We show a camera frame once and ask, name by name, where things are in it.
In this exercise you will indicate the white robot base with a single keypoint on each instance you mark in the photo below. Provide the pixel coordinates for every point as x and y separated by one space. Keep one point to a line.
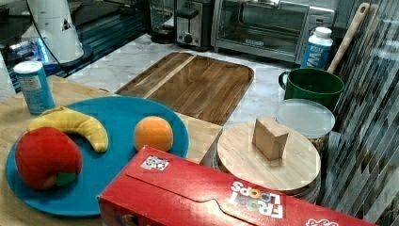
52 35

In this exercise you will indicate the light wooden cutting board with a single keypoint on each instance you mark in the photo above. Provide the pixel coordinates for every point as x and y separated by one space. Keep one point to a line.
15 117

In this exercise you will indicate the dark wooden tray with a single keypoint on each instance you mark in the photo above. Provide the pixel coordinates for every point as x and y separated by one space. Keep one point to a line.
197 86

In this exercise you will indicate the orange plush fruit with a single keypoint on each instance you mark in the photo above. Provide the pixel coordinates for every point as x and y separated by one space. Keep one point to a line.
154 132

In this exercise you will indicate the round wooden jar lid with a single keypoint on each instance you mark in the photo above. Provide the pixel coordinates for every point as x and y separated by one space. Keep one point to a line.
299 166

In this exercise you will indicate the blue round plate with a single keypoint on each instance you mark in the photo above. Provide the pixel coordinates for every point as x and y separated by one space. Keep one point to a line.
119 116

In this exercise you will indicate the red Froot Loops cereal box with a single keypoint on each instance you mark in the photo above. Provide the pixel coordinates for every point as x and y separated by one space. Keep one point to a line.
161 189

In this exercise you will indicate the silver toaster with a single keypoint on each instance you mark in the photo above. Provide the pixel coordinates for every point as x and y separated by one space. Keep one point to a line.
193 23

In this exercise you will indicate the black coffee maker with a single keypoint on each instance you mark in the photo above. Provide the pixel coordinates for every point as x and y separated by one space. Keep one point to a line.
162 21

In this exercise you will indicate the silver toaster oven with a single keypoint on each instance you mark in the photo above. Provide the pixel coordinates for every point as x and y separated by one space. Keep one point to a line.
277 29

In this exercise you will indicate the clear plastic lidded container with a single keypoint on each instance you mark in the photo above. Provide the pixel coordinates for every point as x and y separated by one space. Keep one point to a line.
312 120

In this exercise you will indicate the green mug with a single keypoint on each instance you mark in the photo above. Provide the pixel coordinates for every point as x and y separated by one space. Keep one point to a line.
312 84

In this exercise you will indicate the blue white bottle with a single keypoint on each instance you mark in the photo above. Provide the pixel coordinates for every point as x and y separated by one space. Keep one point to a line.
318 49

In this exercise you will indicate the glass jar under lid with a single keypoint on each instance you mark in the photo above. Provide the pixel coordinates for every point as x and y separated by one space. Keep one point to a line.
308 193

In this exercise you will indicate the yellow plush banana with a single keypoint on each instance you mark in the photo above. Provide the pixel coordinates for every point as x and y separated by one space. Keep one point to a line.
71 121

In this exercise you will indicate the red plush apple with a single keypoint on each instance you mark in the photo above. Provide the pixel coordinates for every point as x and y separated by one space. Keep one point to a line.
46 157

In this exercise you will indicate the blue cylindrical canister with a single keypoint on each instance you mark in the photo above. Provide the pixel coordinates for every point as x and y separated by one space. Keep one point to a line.
34 85

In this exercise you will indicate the wooden utensil handle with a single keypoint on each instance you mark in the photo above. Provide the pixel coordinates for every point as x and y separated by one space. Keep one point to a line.
349 35

